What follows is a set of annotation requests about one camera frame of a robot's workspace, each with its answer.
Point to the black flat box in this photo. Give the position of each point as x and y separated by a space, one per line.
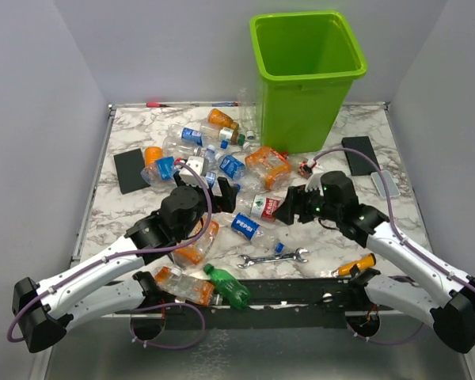
129 166
360 155

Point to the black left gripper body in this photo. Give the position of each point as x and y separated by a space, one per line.
206 197

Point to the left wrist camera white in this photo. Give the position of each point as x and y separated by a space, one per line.
191 172

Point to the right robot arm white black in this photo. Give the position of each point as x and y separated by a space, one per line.
443 297

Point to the orange bottle at front edge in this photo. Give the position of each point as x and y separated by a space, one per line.
176 283

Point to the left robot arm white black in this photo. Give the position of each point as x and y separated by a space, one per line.
110 281

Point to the orange handle screwdriver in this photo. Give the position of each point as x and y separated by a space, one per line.
349 269

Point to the clear bottle light-blue label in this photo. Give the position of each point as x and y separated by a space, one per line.
160 171

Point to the black flat box left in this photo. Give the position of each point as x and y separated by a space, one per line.
129 166

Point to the crushed orange bottle front left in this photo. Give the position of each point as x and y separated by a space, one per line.
195 253

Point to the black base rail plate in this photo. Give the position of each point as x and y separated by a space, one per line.
299 303

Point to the orange juice bottle back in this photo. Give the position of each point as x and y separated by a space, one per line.
219 118

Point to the small Pepsi bottle lying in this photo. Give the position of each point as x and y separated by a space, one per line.
256 234

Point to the silver open-end wrench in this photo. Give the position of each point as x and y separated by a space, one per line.
297 255

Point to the black flat box right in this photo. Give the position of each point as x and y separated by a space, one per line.
360 155

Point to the clear bottle blue label back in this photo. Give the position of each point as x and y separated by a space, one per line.
191 135

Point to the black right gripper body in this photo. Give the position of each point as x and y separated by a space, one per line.
314 206

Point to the red marker pen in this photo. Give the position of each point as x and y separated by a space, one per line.
156 105

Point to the small orange bottle left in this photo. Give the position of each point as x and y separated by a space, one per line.
152 154

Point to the large orange label bottle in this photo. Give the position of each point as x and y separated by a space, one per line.
268 167

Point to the tall clear bottle by bin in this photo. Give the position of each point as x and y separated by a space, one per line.
247 113

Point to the green plastic bin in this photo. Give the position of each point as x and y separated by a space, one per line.
307 63

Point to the blue label water bottle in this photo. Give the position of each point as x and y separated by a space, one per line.
236 170

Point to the green plastic bottle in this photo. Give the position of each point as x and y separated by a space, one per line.
227 286

